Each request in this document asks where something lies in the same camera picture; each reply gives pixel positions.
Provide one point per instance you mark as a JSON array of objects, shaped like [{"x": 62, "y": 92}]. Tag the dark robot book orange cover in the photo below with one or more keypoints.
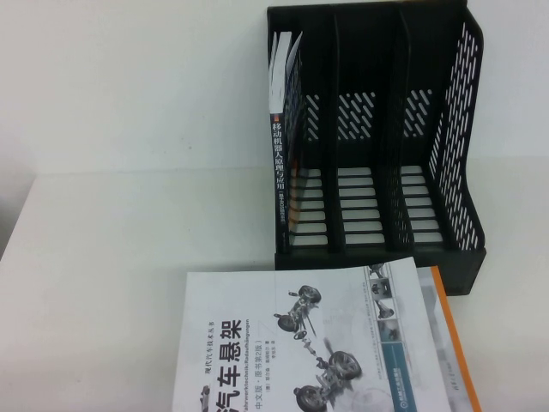
[{"x": 279, "y": 150}]

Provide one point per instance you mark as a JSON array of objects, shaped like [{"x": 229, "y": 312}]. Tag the white book black title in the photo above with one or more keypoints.
[{"x": 343, "y": 300}]

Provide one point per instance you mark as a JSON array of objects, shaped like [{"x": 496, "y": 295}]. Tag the black plastic book stand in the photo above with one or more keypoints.
[{"x": 369, "y": 51}]

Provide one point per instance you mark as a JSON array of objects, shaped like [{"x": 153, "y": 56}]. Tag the white book orange edge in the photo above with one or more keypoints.
[{"x": 450, "y": 343}]

